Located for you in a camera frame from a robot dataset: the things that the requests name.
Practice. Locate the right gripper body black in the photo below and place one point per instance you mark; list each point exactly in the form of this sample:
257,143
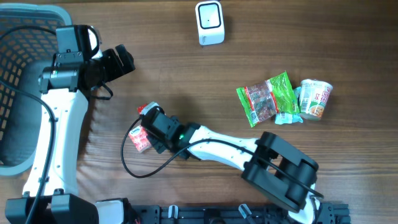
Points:
154,137

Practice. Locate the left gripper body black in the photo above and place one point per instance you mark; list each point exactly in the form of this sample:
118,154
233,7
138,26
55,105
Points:
116,62

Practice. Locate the small red tissue pack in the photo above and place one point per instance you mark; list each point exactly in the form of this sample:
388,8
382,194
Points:
139,138

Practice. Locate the green gummy candy bag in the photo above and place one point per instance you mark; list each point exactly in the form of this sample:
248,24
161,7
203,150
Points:
267,98

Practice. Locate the teal snack packet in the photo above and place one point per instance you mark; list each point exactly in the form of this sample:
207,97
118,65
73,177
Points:
288,118

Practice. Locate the cup noodles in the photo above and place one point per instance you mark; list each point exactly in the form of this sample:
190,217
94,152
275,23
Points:
313,98

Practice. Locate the red chocolate wafer bar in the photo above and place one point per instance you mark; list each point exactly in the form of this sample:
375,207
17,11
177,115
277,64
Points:
140,109

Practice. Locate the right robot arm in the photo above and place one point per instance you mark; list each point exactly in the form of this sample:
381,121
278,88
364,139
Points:
277,169

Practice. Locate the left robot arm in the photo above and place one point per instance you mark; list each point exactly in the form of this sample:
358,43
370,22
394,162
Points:
50,194

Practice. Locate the white barcode scanner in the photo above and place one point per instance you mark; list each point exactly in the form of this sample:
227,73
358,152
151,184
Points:
210,23

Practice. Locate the grey plastic mesh basket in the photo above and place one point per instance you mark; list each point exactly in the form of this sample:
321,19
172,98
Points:
27,47

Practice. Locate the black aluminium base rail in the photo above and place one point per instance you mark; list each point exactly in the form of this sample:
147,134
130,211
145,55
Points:
327,213

